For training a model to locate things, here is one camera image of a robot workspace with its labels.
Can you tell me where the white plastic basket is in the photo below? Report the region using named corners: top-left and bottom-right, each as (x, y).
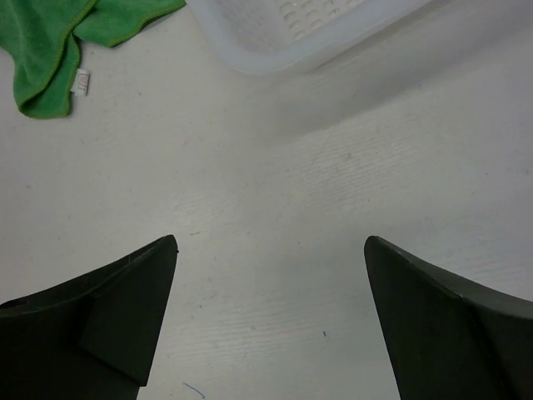
top-left (187, 0), bottom-right (426, 76)

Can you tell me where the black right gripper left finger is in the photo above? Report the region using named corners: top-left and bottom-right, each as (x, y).
top-left (1, 235), bottom-right (178, 399)

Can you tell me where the green microfiber towel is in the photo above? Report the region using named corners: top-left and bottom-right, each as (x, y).
top-left (1, 0), bottom-right (186, 119)

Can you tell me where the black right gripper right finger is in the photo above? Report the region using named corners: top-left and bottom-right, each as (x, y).
top-left (364, 236), bottom-right (532, 399)

